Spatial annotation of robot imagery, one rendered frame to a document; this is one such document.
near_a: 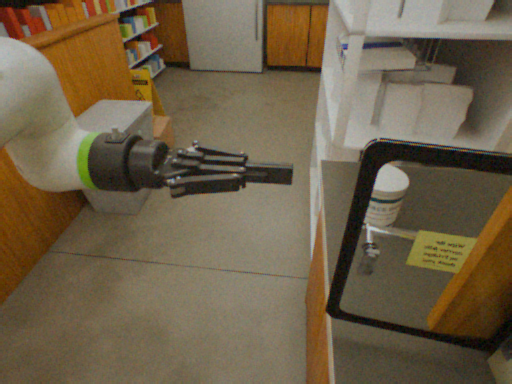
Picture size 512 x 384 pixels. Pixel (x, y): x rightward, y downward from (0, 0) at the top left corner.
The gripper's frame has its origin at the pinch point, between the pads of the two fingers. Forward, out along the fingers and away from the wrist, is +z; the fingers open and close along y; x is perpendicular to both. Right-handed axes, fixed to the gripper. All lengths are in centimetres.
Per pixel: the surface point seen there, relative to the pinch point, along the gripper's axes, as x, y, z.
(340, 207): 36, 36, 19
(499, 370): 34, -9, 44
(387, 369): 36.6, -10.2, 24.4
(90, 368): 130, 15, -84
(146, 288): 130, 60, -75
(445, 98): 21, 91, 64
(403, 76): 17, 104, 49
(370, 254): 9.8, -5.6, 16.1
